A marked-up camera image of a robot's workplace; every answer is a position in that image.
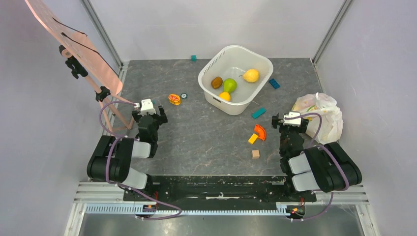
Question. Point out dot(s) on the wooden cube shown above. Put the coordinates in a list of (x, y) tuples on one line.
[(255, 154)]

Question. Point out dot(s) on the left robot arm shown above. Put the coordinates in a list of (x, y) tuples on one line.
[(143, 146)]

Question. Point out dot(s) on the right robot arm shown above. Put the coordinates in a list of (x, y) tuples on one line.
[(326, 167)]

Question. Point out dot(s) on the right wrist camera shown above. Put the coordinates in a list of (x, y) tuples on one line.
[(292, 119)]

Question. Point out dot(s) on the blue lego brick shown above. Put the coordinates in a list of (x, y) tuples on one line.
[(274, 83)]

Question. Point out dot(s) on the yellow block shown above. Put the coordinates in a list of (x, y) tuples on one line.
[(253, 138)]

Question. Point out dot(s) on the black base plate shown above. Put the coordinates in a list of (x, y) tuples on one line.
[(222, 192)]

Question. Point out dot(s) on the white plastic bag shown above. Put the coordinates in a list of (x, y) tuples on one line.
[(325, 117)]

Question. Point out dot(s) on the pink board on stand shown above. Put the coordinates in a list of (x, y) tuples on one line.
[(81, 56)]

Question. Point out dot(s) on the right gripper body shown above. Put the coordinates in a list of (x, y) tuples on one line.
[(289, 126)]

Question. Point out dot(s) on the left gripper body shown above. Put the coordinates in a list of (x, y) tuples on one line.
[(158, 120)]

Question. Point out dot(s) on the green fake pear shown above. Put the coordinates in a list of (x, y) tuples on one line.
[(229, 85)]

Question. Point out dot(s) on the orange curved block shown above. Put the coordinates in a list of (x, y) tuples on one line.
[(260, 131)]

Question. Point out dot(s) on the yellow fake lemon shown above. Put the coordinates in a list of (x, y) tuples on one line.
[(225, 96)]

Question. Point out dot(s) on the yellow fake pear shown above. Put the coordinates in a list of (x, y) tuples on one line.
[(251, 75)]

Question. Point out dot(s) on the brown fake kiwi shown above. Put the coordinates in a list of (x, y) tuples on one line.
[(217, 82)]

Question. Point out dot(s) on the orange yellow toy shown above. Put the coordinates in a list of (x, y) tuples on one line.
[(174, 99)]

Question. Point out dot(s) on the teal rectangular block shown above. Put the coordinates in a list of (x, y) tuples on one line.
[(258, 113)]

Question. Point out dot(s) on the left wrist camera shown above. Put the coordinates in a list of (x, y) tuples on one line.
[(145, 107)]

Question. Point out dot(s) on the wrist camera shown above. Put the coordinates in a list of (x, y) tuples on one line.
[(145, 107), (292, 119)]

